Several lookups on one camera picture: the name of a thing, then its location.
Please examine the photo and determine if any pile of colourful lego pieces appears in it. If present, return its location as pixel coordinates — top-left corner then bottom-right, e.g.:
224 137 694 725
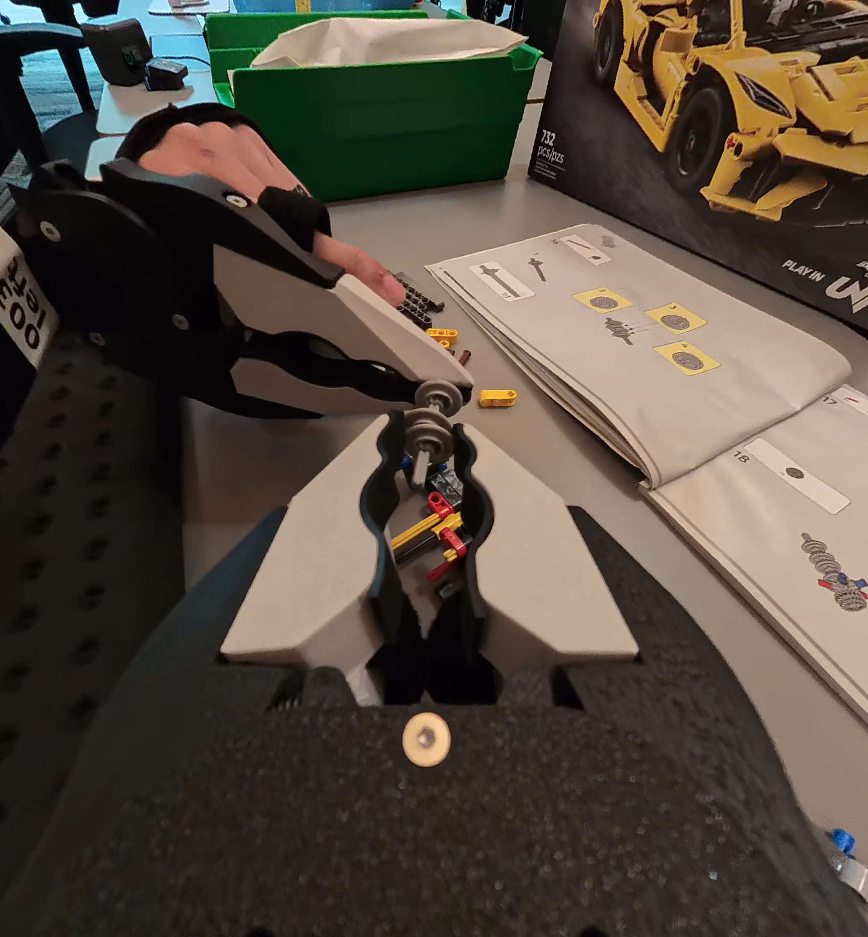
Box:
814 823 868 923

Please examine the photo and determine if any white office desk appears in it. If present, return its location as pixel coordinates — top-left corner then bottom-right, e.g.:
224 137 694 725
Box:
86 0 219 180

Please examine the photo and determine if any green plastic bin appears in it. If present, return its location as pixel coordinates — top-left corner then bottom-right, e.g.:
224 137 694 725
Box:
205 11 545 202

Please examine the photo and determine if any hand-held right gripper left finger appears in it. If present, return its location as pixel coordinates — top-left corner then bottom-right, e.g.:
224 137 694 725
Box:
220 413 405 678

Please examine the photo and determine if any partly built lego chassis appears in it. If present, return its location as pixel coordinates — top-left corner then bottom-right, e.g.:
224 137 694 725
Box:
390 454 475 601

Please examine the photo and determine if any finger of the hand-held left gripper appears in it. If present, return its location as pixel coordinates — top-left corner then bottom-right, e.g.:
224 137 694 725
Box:
213 244 475 392
230 355 424 418

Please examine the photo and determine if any black office chair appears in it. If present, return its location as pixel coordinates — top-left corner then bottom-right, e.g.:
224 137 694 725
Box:
0 0 98 169

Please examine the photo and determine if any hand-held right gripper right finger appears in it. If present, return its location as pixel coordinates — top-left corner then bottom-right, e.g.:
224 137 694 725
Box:
452 423 640 673

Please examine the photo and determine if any person's left hand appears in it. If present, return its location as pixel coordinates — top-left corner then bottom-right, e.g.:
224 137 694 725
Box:
135 119 410 306

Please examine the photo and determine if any lego instruction booklet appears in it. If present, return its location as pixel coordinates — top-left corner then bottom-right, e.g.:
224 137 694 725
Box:
425 223 868 758

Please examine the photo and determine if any grey lego axle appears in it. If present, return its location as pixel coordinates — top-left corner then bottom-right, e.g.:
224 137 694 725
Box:
410 381 449 490

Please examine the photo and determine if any yellow car lego box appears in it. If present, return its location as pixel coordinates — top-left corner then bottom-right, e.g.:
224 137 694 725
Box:
527 0 868 345

